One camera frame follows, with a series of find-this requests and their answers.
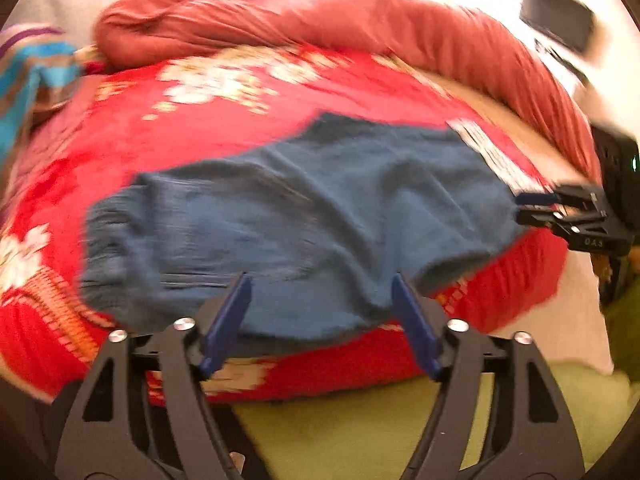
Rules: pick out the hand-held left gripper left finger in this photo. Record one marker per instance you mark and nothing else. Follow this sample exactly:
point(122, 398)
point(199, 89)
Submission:
point(229, 320)

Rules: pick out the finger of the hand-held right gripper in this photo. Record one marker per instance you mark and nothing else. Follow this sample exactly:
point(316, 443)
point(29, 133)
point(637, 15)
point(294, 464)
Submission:
point(537, 199)
point(540, 217)

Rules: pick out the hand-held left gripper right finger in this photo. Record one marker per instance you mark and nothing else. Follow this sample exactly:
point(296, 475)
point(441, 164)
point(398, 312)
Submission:
point(416, 320)

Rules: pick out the blue pants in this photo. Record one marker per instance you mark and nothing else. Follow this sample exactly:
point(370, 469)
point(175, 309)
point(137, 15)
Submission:
point(300, 200)

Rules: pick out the white bed sheet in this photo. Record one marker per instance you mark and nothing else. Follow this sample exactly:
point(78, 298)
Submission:
point(575, 310)

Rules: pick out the person's green garment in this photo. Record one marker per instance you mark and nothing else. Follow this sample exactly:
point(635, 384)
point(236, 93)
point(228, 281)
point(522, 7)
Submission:
point(350, 435)

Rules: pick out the black box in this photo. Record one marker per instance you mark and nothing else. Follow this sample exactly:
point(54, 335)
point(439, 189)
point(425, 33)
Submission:
point(557, 15)

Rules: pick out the red floral blanket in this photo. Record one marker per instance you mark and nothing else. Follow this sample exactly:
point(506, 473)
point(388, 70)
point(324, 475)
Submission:
point(150, 130)

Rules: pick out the rust red duvet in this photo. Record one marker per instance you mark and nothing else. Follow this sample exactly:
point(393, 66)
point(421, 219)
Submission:
point(350, 15)

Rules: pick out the striped towel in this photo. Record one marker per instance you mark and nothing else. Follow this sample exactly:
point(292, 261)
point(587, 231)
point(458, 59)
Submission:
point(45, 65)

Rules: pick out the grey quilted pillow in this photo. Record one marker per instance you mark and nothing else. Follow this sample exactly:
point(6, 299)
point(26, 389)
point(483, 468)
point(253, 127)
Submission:
point(60, 5)

